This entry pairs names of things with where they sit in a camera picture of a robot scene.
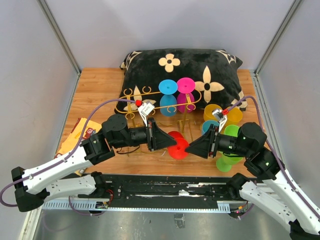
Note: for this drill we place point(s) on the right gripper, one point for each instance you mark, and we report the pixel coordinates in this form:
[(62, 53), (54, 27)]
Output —
[(204, 144)]

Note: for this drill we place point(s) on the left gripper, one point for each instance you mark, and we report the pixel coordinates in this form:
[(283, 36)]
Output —
[(157, 139)]

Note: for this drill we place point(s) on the red wine glass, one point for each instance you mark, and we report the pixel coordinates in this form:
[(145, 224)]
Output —
[(177, 151)]

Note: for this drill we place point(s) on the blue wine glass front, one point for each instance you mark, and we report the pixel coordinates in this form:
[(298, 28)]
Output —
[(205, 126)]

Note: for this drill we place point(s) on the blue wine glass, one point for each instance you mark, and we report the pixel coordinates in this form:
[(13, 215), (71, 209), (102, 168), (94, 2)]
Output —
[(205, 126), (168, 101)]

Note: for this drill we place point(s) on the green wine glass back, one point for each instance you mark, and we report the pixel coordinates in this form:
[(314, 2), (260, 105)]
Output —
[(226, 161)]

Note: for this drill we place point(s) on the green wine glass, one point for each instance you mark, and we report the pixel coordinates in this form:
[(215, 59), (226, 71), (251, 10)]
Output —
[(226, 161), (231, 130)]

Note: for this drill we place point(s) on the yellow wine glass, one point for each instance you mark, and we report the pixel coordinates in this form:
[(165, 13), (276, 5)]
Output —
[(207, 115), (234, 116)]

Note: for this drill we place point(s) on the green wine glass front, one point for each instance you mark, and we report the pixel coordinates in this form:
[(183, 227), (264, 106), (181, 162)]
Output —
[(231, 130)]

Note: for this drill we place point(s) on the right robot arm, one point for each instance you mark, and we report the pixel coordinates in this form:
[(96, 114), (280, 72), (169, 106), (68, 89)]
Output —
[(293, 210)]

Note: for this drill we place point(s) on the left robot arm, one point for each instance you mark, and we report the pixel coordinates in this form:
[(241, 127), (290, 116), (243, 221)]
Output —
[(35, 186)]

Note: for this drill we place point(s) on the blue wine glass back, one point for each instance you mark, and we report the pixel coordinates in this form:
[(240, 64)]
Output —
[(168, 101)]

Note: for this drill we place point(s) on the magenta wine glass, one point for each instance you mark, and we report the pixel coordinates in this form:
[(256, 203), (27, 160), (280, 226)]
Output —
[(185, 86)]

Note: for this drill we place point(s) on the yellow truck print cloth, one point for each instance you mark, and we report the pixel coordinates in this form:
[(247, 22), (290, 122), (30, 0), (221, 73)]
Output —
[(91, 128)]

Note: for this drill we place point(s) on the black floral pillow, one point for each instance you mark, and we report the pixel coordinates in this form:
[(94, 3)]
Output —
[(213, 71)]

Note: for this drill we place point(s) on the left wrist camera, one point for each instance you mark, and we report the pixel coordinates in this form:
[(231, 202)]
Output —
[(144, 110)]

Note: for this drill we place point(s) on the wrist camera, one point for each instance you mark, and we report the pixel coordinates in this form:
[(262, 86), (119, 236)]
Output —
[(144, 110), (220, 118)]

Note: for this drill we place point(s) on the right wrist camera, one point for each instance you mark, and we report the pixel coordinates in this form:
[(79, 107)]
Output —
[(220, 118)]

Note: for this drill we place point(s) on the gold wire glass rack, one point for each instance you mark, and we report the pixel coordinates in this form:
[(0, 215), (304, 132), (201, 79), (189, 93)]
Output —
[(130, 111)]

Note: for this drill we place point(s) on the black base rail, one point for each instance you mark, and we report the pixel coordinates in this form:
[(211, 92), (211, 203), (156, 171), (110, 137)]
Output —
[(156, 192)]

